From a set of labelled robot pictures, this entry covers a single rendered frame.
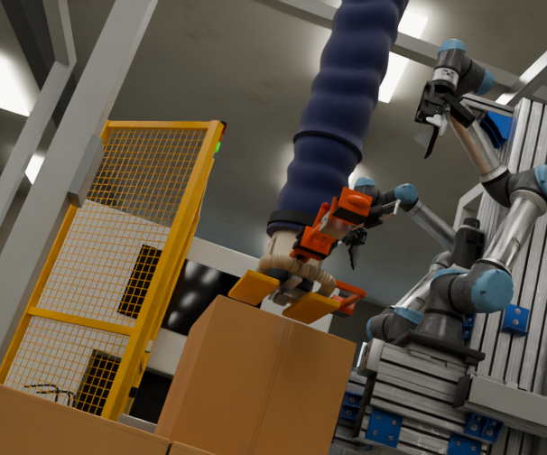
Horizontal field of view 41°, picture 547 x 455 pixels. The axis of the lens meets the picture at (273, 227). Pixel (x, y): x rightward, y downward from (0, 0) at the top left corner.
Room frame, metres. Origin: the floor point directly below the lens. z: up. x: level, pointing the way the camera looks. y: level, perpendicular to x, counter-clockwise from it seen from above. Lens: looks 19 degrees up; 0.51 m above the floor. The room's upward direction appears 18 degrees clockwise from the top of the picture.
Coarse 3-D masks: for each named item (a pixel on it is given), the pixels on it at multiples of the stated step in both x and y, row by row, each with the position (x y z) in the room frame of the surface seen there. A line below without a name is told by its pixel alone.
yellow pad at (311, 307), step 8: (304, 296) 2.11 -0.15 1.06; (312, 296) 2.06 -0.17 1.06; (320, 296) 2.06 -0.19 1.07; (296, 304) 2.20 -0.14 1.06; (304, 304) 2.16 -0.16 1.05; (312, 304) 2.13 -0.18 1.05; (320, 304) 2.10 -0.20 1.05; (328, 304) 2.07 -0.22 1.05; (336, 304) 2.07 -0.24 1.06; (288, 312) 2.32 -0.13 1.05; (296, 312) 2.29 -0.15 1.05; (304, 312) 2.26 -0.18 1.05; (312, 312) 2.22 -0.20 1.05; (320, 312) 2.19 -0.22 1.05; (328, 312) 2.16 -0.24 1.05; (304, 320) 2.36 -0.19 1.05; (312, 320) 2.33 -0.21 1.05
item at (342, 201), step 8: (344, 192) 1.58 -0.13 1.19; (352, 192) 1.58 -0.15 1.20; (336, 200) 1.65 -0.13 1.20; (344, 200) 1.58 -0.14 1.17; (368, 200) 1.59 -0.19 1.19; (336, 208) 1.65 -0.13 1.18; (344, 208) 1.58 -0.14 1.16; (352, 208) 1.58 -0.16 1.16; (360, 208) 1.58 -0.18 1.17; (368, 208) 1.59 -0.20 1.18; (336, 216) 1.65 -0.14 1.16; (344, 216) 1.63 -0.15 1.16; (352, 216) 1.62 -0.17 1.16; (360, 216) 1.60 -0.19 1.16; (352, 224) 1.67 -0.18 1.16
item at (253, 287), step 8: (248, 272) 2.03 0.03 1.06; (256, 272) 2.04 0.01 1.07; (240, 280) 2.13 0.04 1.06; (248, 280) 2.08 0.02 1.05; (256, 280) 2.06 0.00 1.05; (264, 280) 2.04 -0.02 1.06; (272, 280) 2.04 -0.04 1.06; (232, 288) 2.29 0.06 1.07; (240, 288) 2.21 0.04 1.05; (248, 288) 2.18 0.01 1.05; (256, 288) 2.15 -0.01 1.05; (264, 288) 2.12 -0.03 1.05; (272, 288) 2.09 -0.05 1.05; (232, 296) 2.35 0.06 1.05; (240, 296) 2.31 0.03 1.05; (248, 296) 2.28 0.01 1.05; (256, 296) 2.25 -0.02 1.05; (264, 296) 2.21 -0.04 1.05; (256, 304) 2.36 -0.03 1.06
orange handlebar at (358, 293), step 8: (352, 200) 1.57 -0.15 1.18; (360, 200) 1.57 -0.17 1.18; (344, 224) 1.72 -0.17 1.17; (312, 232) 1.87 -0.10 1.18; (312, 240) 1.92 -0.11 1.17; (320, 240) 1.87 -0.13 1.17; (328, 240) 1.86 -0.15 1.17; (304, 256) 2.10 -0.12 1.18; (336, 280) 2.27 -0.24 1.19; (344, 288) 2.28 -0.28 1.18; (352, 288) 2.28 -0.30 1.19; (352, 296) 2.37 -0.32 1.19; (360, 296) 2.30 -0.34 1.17; (344, 304) 2.46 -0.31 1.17
